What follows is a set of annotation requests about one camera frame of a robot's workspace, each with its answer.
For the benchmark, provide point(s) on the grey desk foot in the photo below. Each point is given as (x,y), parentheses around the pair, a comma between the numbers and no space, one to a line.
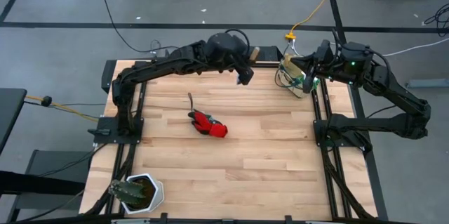
(428,83)

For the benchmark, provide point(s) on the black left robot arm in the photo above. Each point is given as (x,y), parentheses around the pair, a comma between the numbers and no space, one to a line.
(165,64)

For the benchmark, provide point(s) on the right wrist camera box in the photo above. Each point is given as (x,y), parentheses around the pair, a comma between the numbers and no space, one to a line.
(323,53)

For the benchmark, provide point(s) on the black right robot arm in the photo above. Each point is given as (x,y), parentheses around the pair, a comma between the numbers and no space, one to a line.
(396,90)

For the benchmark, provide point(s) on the green cactus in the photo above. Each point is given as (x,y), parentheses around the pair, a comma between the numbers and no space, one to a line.
(128,192)

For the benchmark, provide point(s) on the red black gardening glove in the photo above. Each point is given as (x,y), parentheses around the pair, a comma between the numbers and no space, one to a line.
(210,127)

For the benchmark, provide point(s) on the dark grey stand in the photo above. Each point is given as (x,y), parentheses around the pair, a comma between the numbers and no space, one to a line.
(52,162)

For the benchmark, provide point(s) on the white hexagonal plant pot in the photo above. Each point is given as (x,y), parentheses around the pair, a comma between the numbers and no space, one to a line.
(158,196)

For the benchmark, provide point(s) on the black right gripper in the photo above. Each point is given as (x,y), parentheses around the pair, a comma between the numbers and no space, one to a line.
(326,69)

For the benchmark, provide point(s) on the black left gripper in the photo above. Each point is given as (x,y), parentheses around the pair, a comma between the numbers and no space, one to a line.
(240,63)

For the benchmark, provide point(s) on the black aluminium table frame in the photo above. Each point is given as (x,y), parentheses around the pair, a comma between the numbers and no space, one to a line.
(245,221)

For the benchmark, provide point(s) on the beige green gardening bag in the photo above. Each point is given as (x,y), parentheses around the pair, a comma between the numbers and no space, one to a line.
(296,90)

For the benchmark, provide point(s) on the black side table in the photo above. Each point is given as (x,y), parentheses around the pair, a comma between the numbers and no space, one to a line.
(10,111)

